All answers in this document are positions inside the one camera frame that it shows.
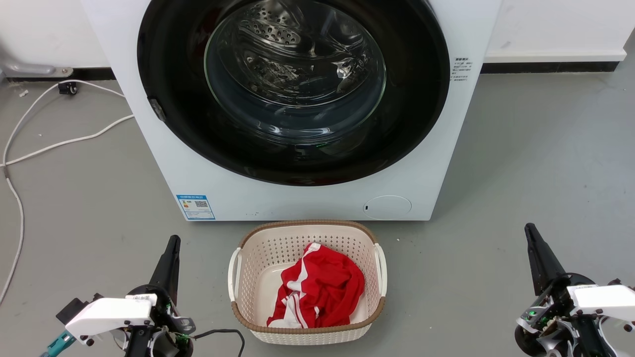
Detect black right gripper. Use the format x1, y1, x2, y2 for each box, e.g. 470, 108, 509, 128
514, 223, 635, 357

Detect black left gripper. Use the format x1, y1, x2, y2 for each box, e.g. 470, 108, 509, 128
124, 235, 196, 357

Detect black round glass washer door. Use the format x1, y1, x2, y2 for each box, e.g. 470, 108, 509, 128
136, 0, 451, 187

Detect white front-load washing machine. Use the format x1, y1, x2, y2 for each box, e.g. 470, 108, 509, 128
82, 0, 502, 222

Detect blue energy label sticker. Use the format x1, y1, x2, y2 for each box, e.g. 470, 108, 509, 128
176, 194, 216, 221

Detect cream plastic laundry basket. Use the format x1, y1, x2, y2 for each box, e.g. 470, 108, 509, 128
228, 220, 387, 346

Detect black left connector block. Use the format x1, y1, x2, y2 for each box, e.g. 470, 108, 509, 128
56, 293, 103, 326

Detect red and white garment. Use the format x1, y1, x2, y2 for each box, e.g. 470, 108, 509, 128
266, 242, 366, 329

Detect round white filter cover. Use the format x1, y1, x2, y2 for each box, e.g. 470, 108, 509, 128
363, 195, 412, 221

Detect black printed text sticker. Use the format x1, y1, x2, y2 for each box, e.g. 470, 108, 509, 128
450, 56, 474, 82

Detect stainless steel washer drum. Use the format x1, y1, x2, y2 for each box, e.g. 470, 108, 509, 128
205, 0, 387, 145

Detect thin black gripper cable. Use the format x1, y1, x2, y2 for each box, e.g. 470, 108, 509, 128
192, 328, 246, 357

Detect teal cable connector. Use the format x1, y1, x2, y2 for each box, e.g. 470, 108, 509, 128
41, 331, 76, 357

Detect short white floor cable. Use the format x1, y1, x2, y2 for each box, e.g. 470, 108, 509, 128
0, 114, 135, 167

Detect long white floor cable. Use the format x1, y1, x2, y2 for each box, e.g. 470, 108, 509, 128
0, 79, 127, 306

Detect grey metal floor bracket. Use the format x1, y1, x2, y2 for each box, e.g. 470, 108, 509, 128
0, 54, 74, 78

